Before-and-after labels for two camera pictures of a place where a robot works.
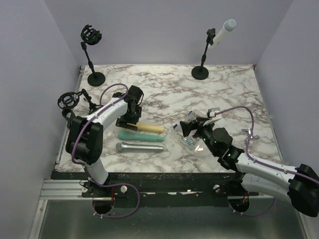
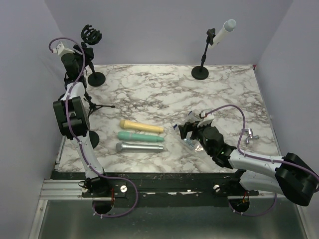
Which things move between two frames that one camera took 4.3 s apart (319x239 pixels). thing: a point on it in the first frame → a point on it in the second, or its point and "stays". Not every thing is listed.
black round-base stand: [200, 72] stays
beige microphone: [148, 127] stays
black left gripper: [121, 122] → [88, 56]
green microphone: [125, 135] stays
